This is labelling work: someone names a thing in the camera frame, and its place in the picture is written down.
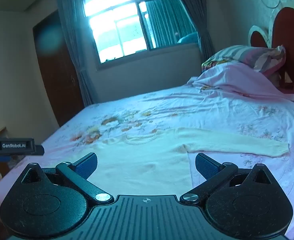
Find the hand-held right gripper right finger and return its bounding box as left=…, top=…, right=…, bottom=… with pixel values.
left=180, top=152, right=273, bottom=204

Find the dark wooden door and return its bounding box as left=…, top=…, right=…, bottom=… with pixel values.
left=33, top=10, right=85, bottom=128

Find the cream knit sweater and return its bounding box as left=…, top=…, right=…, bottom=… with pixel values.
left=87, top=127, right=290, bottom=193

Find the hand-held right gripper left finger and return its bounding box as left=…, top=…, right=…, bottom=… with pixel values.
left=21, top=152, right=115, bottom=205

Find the pink floral bed sheet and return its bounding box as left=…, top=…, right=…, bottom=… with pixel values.
left=0, top=85, right=294, bottom=240

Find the window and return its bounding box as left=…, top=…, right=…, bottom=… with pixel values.
left=81, top=0, right=200, bottom=65

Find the grey curtain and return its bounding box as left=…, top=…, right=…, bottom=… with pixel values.
left=56, top=0, right=98, bottom=108
left=169, top=0, right=216, bottom=63

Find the red and white headboard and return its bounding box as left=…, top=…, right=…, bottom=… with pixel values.
left=248, top=1, right=294, bottom=91

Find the pink quilt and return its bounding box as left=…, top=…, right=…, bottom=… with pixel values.
left=187, top=62, right=294, bottom=103

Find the striped pink pillow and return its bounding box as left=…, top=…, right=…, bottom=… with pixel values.
left=201, top=45, right=287, bottom=77

